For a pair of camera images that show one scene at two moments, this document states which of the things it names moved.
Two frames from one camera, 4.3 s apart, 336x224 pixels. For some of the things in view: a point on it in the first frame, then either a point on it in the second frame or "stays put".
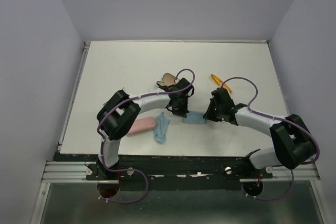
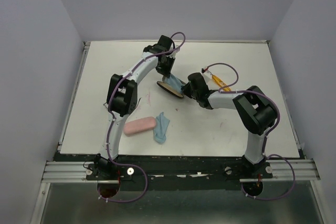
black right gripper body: x=214 y=112 → x=188 y=91
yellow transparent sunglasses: x=219 y=81 stays put
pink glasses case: x=142 y=125 stays put
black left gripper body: x=181 y=109 → x=164 y=68
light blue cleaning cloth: x=195 y=117 → x=174 y=83
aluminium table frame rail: x=79 y=75 stays put
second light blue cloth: x=161 y=128 stays put
